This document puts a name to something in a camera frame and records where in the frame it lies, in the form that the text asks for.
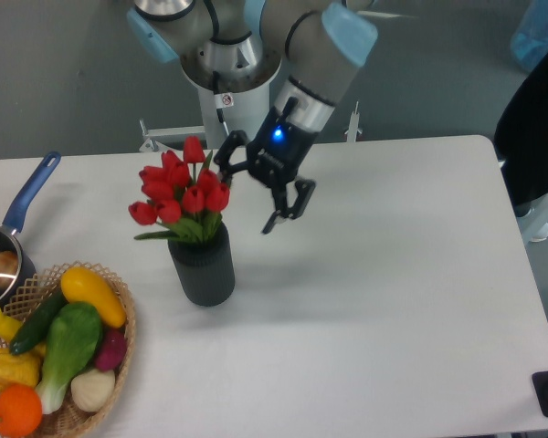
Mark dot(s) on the red tulip bouquet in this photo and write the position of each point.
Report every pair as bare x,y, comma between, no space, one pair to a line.
183,196

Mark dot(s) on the white garlic bulb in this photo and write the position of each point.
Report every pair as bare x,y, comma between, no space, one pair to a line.
91,389

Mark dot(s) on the blue handled saucepan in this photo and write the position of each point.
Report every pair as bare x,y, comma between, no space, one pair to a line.
14,220

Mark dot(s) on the orange fruit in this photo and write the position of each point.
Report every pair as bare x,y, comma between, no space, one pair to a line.
20,411

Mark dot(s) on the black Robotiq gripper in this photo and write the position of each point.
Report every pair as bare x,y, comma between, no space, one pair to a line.
273,158

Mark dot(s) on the yellow bell pepper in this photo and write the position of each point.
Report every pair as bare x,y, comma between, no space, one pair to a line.
21,369

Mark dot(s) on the dark green cucumber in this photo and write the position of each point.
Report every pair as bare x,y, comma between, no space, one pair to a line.
35,329

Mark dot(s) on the person in black trousers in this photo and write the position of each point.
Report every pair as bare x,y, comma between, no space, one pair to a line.
521,137

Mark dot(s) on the yellow banana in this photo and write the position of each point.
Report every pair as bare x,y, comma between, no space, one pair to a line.
10,326

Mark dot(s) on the purple red vegetable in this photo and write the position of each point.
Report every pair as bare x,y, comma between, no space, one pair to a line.
112,351

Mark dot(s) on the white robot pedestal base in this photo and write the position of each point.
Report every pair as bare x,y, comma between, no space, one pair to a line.
311,58

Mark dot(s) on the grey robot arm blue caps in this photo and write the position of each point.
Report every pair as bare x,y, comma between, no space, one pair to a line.
222,15

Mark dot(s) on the blue plastic bag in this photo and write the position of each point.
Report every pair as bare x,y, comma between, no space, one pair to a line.
529,43

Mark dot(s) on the yellow squash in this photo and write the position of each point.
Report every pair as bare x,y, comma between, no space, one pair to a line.
79,284

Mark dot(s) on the brown bread roll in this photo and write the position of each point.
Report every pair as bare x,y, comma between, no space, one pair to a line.
8,269

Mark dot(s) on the dark grey ribbed vase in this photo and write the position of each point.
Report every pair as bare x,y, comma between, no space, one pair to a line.
206,272

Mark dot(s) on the green bok choy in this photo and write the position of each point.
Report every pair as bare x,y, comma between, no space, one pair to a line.
72,339

